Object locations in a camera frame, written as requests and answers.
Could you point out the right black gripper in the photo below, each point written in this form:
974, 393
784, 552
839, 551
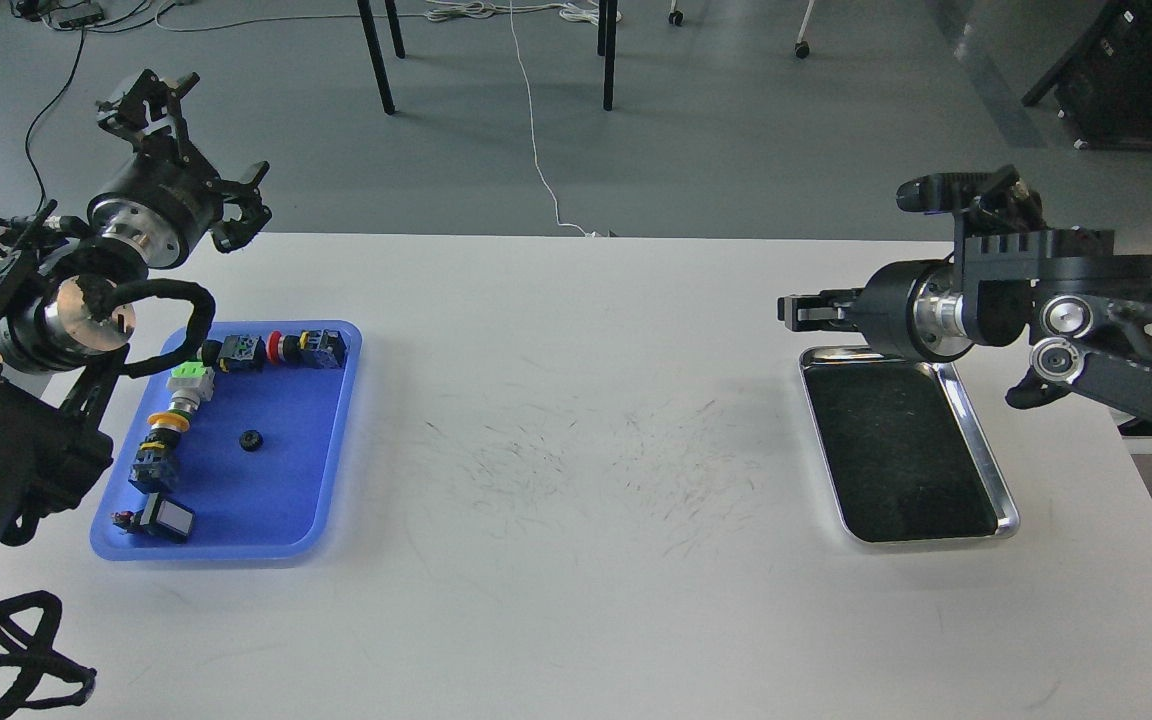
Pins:
908, 309

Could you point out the white green switch part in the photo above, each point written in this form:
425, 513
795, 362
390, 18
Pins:
192, 384

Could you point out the black cabinet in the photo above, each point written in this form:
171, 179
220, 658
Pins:
1103, 83

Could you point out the square white button switch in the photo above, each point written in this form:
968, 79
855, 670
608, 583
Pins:
161, 517

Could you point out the shiny metal tray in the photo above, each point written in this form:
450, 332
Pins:
907, 460

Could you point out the yellow ring selector switch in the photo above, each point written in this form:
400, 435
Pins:
156, 465

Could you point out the blue plastic tray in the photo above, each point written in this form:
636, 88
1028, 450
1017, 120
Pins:
270, 504

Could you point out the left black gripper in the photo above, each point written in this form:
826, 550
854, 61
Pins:
152, 203

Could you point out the small black gear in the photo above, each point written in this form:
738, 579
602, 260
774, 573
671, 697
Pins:
250, 440

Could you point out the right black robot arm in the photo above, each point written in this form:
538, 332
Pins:
1085, 309

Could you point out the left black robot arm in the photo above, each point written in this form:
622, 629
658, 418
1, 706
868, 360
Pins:
78, 311

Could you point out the green push button switch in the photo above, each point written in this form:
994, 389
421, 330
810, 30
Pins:
237, 353

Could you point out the black table leg left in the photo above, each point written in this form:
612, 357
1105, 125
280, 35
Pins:
373, 43

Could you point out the red emergency stop button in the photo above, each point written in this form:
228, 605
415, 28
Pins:
319, 349

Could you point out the black table leg right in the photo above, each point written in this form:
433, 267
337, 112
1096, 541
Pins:
607, 18

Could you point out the black table leg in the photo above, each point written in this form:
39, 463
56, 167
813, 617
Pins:
373, 43
607, 18

